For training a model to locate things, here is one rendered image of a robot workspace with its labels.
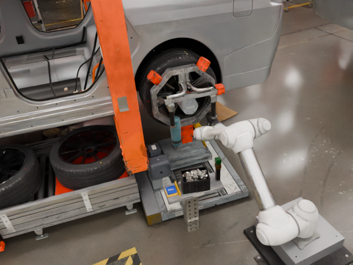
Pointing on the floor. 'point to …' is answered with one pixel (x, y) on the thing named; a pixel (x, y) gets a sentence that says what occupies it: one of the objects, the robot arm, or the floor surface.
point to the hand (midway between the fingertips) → (206, 112)
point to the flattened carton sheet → (224, 112)
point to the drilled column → (191, 214)
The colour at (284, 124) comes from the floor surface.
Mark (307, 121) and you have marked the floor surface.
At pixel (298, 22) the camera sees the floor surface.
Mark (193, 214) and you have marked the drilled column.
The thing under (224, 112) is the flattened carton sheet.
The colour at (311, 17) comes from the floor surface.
